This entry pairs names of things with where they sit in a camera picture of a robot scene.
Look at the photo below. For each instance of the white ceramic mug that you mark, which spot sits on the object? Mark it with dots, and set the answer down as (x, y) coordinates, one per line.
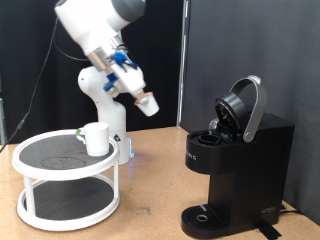
(98, 140)

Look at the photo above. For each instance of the white two-tier turntable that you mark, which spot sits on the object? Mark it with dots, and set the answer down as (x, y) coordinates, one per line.
(66, 171)

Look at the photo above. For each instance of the black Keurig coffee machine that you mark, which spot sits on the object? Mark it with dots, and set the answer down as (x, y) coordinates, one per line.
(256, 173)

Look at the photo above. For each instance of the grey partition board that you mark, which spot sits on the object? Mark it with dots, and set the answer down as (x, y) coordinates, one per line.
(260, 40)

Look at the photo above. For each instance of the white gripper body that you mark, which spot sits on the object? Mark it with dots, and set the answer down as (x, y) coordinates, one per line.
(128, 80)

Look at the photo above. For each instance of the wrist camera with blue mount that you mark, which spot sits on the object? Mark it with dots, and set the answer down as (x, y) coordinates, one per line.
(110, 85)

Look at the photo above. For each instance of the black backdrop curtain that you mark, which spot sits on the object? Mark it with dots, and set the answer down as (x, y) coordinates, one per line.
(26, 50)

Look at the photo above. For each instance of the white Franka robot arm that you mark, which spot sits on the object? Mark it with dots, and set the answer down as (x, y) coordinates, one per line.
(96, 20)

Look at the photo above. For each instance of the white coffee pod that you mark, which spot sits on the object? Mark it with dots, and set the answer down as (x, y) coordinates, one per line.
(150, 106)

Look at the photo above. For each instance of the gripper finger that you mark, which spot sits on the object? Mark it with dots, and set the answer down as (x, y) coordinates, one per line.
(141, 98)

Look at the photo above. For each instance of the silver vertical pole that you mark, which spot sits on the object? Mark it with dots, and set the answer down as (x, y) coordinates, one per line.
(182, 66)

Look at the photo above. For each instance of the black tape strip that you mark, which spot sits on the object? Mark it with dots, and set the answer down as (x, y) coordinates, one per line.
(268, 230)

